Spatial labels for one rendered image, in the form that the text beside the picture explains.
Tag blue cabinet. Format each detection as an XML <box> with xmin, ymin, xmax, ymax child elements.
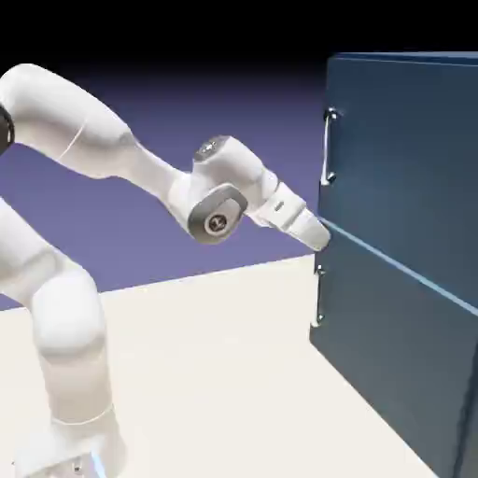
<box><xmin>308</xmin><ymin>51</ymin><xmax>478</xmax><ymax>478</ymax></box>

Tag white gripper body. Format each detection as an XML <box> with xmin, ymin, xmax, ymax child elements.
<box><xmin>286</xmin><ymin>207</ymin><xmax>331</xmax><ymax>252</ymax></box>

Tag blue cabinet door with short handle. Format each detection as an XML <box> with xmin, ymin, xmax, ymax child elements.
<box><xmin>308</xmin><ymin>223</ymin><xmax>478</xmax><ymax>478</ymax></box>

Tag long silver door handle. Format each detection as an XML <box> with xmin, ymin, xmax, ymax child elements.
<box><xmin>319</xmin><ymin>106</ymin><xmax>339</xmax><ymax>187</ymax></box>

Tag blue cabinet door with long handle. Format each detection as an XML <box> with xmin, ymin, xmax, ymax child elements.
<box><xmin>317</xmin><ymin>56</ymin><xmax>478</xmax><ymax>311</ymax></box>

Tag short silver door handle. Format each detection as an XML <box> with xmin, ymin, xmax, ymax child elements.
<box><xmin>312</xmin><ymin>263</ymin><xmax>326</xmax><ymax>329</ymax></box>

